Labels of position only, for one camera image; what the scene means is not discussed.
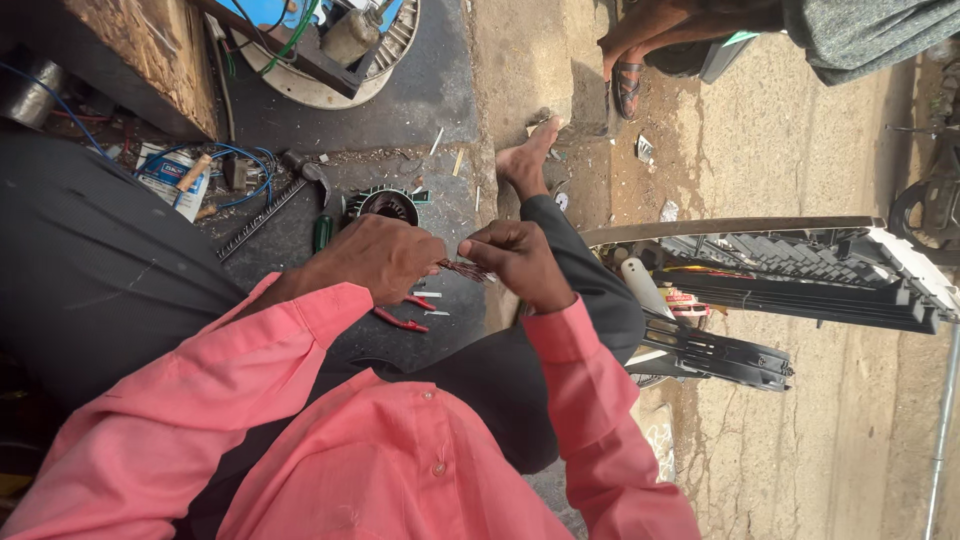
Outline red handled pliers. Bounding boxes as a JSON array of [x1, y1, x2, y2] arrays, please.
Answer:
[[372, 293, 438, 334]]

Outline person's right hand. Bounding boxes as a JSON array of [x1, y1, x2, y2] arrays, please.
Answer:
[[456, 219, 578, 315]]

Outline motor stator with copper winding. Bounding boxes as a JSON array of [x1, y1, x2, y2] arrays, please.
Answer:
[[342, 184, 433, 231]]

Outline wooden tool handle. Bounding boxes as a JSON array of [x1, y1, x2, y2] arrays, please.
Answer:
[[175, 153, 214, 194]]

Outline metal hammer head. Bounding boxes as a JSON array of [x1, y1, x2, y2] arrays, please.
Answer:
[[280, 149, 333, 209]]

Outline black metal bar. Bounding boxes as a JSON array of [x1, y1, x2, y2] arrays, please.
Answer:
[[190, 0, 393, 100]]

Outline wooden board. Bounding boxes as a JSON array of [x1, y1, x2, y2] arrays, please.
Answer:
[[58, 0, 221, 143]]

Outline shiny metal can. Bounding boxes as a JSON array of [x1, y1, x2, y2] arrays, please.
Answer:
[[0, 55, 69, 131]]

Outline blue wire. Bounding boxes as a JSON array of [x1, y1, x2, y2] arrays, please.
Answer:
[[0, 60, 276, 210]]

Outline parked motorcycle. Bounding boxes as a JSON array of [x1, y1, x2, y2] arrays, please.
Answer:
[[883, 123, 960, 268]]

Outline person's pink shirt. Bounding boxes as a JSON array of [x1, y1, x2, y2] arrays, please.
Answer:
[[216, 367, 575, 540]]

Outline person's left hand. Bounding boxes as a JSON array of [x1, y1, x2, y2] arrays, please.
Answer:
[[306, 214, 450, 308]]

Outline white round fan housing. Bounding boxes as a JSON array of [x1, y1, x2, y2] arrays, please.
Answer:
[[228, 0, 422, 112]]

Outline black grey plastic part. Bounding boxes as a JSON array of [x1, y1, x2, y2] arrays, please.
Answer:
[[643, 30, 760, 85]]

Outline green wire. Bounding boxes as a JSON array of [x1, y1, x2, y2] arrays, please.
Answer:
[[222, 0, 322, 79]]

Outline person's black trousers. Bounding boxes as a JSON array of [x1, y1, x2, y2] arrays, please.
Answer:
[[0, 123, 647, 540]]

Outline white packet with blue label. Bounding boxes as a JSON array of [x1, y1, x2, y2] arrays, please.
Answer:
[[134, 141, 212, 225]]

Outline person's bare foot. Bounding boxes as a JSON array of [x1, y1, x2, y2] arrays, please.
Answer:
[[495, 115, 564, 203]]

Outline copper wire bundle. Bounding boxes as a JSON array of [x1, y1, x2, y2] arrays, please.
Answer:
[[436, 258, 498, 285]]

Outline grey metal pole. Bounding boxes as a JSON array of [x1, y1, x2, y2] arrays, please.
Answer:
[[922, 321, 960, 540]]

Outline grey cylindrical capacitor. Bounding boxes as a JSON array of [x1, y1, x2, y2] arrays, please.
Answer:
[[320, 5, 385, 68]]

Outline heap of black plastic grilles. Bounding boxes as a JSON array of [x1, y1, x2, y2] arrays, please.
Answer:
[[580, 215, 960, 393]]

